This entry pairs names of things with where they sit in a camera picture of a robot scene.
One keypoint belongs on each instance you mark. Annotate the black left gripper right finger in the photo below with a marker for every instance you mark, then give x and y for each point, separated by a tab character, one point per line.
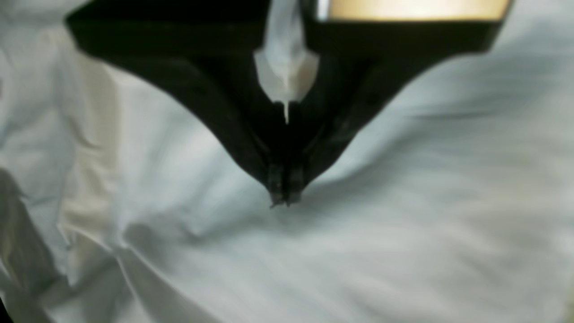
368	51

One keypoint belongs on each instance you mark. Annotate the white t-shirt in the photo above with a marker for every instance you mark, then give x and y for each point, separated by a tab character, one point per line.
455	205

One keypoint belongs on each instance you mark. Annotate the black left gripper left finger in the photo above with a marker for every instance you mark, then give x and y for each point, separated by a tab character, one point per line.
200	52

